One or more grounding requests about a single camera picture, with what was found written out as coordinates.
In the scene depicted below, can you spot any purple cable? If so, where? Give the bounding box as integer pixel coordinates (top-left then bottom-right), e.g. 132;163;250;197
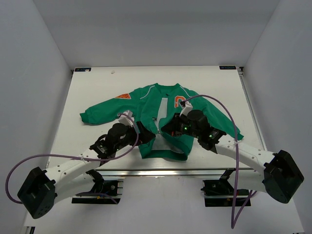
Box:
5;113;141;205
181;95;258;229

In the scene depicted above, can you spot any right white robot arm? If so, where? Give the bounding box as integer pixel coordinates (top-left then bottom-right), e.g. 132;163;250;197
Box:
161;110;304;204

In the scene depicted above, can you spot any green zip-up jacket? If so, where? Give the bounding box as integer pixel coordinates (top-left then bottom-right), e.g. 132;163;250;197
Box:
80;83;244;161

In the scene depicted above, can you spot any aluminium table right rail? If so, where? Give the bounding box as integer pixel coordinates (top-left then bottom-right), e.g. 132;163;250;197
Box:
237;67;267;150

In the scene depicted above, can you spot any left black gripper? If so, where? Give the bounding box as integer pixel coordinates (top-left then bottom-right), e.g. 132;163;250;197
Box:
115;121;155;152

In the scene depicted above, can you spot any wrist white camera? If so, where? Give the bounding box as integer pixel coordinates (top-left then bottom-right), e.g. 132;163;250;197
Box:
118;110;134;127
179;101;193;117

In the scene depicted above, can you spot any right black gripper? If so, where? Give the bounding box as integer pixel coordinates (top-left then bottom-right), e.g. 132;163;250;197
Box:
161;113;200;139

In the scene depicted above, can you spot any blue corner label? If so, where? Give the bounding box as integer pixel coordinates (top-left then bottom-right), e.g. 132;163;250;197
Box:
219;65;237;70
74;67;91;72

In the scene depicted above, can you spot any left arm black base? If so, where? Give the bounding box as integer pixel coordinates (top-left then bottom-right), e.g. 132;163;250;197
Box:
72;170;123;205

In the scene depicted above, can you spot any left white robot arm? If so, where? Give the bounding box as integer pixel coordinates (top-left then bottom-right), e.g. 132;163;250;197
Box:
18;121;156;219

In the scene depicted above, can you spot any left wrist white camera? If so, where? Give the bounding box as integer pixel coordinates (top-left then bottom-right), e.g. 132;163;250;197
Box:
118;110;134;127

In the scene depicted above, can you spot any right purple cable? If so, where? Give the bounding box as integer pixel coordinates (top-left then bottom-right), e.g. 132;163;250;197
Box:
181;95;258;229

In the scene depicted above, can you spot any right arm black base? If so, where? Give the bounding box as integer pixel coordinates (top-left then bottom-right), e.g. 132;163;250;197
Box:
201;169;235;207

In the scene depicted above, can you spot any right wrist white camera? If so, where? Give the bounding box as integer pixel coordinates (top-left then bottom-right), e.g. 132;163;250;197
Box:
179;101;193;117

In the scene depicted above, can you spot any aluminium table rail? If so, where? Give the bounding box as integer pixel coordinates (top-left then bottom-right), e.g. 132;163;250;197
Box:
237;67;267;150
92;168;256;178

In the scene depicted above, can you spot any left blue corner label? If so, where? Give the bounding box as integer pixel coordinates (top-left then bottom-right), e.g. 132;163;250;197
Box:
74;67;91;72

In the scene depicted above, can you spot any right blue corner label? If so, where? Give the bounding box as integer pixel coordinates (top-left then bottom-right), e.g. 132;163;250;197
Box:
219;65;237;70

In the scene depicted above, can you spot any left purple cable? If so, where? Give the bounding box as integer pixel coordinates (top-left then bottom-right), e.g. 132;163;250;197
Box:
5;113;141;205

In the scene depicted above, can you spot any aluminium table front rail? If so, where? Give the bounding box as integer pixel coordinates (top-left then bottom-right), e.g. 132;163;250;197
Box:
92;168;256;178

